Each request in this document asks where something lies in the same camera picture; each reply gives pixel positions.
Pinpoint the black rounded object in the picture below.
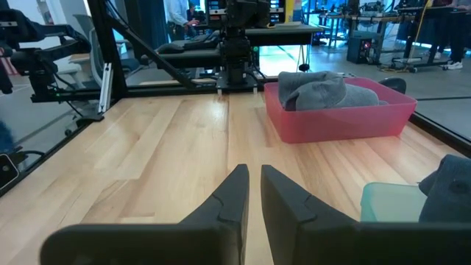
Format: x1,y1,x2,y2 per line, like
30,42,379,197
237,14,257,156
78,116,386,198
378,76,408,96

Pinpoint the green plastic bin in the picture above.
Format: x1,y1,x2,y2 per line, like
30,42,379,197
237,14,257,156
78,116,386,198
359,181,430,223

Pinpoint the red plastic bin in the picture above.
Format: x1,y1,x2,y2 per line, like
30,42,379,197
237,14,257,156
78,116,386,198
263,76,418,144

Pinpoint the silver aluminium bar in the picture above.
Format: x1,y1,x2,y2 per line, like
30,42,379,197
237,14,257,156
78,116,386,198
97,62,113,114

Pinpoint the grey office chair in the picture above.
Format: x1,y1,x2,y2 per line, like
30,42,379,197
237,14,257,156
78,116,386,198
71,13,143,88

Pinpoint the black electronics rack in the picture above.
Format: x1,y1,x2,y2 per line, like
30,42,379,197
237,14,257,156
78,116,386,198
205,0,288,27

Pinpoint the person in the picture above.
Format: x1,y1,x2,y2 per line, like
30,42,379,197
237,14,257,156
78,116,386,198
163,0,202,41
443,0,471,71

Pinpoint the dark grey desk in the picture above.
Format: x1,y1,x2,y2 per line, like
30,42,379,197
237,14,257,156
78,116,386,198
244,24,325,47

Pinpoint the black device with white rim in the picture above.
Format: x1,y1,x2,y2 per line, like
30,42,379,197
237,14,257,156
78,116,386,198
0,152,20,191

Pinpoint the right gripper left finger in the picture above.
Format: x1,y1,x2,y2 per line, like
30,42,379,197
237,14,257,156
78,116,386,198
39,163,251,265

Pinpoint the dark low desk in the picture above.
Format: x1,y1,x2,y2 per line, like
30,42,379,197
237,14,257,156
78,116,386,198
154,35,224,70

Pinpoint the black workbench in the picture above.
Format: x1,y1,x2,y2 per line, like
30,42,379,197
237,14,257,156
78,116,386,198
318,3,471,69

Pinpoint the black equipment rig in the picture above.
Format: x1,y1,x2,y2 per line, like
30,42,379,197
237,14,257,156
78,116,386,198
0,7,93,105

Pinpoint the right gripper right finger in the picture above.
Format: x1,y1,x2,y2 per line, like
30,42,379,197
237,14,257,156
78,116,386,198
260,164,471,265

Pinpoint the black computer box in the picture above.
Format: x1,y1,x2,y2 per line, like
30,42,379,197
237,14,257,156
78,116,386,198
346,35,373,65

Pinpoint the dark blue denim cap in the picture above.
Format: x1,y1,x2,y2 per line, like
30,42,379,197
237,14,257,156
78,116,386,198
418,153,471,224

